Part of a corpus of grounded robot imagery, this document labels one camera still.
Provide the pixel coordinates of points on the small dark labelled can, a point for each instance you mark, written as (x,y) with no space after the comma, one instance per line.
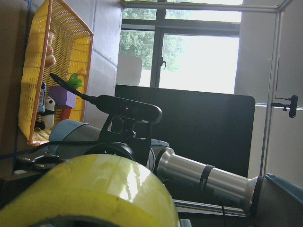
(42,98)

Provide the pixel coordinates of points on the white aluminium frame post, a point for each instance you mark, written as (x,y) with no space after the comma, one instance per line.
(280,9)

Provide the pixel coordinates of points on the black clamp on frame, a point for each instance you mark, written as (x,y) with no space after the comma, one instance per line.
(292,106)

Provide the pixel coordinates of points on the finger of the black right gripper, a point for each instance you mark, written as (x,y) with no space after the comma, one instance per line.
(39,161)

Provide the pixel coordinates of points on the yellow tape roll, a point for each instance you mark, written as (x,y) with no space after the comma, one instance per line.
(100,189)

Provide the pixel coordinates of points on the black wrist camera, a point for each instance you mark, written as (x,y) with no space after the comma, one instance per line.
(130,109)

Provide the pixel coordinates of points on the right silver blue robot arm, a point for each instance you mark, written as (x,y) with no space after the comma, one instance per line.
(270,200)

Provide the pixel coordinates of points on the black panel screen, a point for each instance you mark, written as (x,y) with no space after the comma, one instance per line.
(210,128)

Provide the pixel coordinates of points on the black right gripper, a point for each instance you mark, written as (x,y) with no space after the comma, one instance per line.
(113,148)

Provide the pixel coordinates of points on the yellow plastic woven basket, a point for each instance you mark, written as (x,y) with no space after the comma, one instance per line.
(72,48)

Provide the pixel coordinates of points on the toy croissant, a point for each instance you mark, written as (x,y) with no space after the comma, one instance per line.
(50,59)

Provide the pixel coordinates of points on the window frame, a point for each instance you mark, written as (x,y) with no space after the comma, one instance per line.
(183,49)

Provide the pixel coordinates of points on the purple foam cube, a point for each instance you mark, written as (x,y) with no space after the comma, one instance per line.
(63,98)

